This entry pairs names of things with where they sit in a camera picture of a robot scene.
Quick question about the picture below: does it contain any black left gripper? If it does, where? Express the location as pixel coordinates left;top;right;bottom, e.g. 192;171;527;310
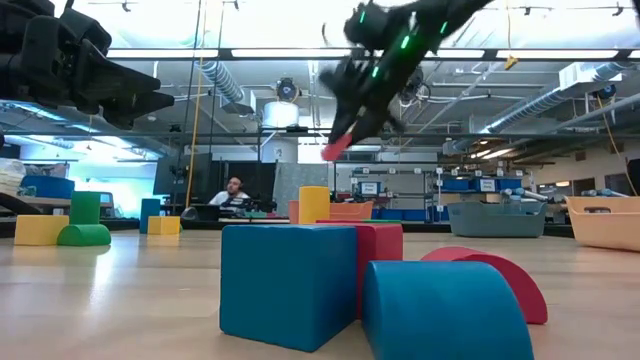
0;0;175;130

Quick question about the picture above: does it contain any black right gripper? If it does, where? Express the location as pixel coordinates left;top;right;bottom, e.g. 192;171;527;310
319;47;426;150

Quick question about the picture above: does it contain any red cylinder block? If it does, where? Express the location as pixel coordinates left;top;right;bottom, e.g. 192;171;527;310
321;132;354;163

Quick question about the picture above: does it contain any yellow cylinder block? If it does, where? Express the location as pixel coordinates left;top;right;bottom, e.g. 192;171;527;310
298;185;332;226

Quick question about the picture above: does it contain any green tall block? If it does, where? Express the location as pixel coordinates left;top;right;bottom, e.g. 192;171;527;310
69;191;102;226

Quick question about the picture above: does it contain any blue cylinder block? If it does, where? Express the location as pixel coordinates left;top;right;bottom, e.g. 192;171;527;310
139;198;162;235

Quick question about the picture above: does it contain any green half-cylinder block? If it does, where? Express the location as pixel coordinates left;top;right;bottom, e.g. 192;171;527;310
56;223;112;247

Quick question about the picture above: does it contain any blue cube block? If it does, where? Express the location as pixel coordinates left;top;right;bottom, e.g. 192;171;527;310
219;223;359;353

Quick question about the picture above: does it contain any blue half-cylinder block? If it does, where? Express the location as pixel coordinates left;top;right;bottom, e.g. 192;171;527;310
361;259;536;360

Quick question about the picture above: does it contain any black ceiling device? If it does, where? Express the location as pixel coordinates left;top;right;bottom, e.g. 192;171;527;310
399;67;432;104
276;76;301;104

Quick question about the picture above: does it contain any metal shelving rack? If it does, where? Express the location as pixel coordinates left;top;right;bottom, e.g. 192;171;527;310
333;160;534;224

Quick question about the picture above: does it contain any grey panel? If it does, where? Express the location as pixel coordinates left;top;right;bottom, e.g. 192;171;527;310
273;162;330;217

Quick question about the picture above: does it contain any white cylindrical tank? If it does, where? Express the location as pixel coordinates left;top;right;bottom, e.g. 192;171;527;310
262;99;300;129

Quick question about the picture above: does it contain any orange plastic bin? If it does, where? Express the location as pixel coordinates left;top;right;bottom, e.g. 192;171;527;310
288;199;375;225

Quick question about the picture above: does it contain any dark computer monitor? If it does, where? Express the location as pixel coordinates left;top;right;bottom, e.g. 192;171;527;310
152;152;214;197

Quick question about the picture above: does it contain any black overhead beam with lights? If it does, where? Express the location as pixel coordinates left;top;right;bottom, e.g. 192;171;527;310
102;46;640;63

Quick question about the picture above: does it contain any blue storage crate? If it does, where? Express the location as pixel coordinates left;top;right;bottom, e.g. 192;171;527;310
20;174;76;200

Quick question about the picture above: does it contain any yellow cube block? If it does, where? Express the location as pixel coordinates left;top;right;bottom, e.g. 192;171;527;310
147;215;182;236
13;214;70;247

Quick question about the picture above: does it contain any person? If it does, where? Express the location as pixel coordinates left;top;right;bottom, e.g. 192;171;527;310
208;176;251;207

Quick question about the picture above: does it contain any white plastic bag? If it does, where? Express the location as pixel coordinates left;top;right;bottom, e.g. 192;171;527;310
0;158;27;197

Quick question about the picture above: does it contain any grey-blue plastic bin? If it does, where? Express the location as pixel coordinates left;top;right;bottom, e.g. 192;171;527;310
446;200;548;239

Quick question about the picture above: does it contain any yellow plastic bin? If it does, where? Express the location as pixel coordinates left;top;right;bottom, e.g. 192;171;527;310
565;195;640;253

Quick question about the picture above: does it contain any yellow hanging cable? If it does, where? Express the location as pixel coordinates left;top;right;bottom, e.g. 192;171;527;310
594;93;640;197
184;0;205;209

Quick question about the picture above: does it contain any silver ventilation duct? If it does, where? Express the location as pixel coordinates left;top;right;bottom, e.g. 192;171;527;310
197;59;246;104
487;62;624;134

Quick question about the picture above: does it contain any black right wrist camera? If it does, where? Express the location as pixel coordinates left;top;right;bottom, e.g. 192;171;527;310
343;2;401;51

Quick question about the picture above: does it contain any black aluminium table frame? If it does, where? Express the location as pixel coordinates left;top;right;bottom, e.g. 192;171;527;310
0;218;576;239

